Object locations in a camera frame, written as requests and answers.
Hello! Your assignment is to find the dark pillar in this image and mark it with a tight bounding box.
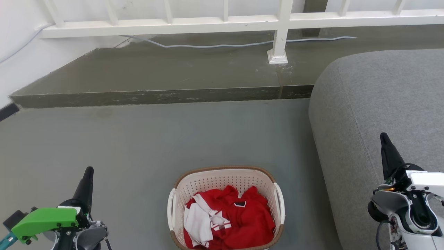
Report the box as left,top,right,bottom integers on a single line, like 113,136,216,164
302,0,328,37

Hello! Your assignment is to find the pale cable on wall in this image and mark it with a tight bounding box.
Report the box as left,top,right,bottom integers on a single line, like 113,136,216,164
0,24,53,64

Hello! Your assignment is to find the black camera box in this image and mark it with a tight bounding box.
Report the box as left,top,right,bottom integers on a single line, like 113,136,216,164
3,207,38,231

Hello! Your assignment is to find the grey fabric sofa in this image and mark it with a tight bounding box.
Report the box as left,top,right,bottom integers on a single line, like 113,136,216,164
308,49,444,250

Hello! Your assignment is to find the light grey floor cable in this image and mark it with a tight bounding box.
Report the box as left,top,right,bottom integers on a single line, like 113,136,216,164
121,35,357,49

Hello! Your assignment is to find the white perforated laundry basket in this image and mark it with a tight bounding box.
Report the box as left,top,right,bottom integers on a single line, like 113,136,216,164
167,166,285,250

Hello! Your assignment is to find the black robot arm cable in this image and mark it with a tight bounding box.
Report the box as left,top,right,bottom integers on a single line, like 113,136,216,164
376,219,393,250

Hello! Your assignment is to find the white metal railing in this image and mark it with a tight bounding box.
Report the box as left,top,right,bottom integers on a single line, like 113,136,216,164
39,0,444,65

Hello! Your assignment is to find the black baseboard strip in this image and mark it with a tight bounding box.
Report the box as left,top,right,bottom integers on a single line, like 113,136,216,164
0,102,20,122

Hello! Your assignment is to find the red and white shirt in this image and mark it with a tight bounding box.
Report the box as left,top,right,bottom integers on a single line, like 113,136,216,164
183,185,276,250

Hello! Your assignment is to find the teal plastic bracket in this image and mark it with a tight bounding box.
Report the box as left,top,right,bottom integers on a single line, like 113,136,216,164
0,232,17,248

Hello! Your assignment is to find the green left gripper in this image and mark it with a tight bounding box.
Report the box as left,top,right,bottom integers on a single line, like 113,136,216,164
11,167,94,244

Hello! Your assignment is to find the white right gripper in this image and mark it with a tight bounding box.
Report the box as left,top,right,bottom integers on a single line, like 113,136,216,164
380,133,444,197

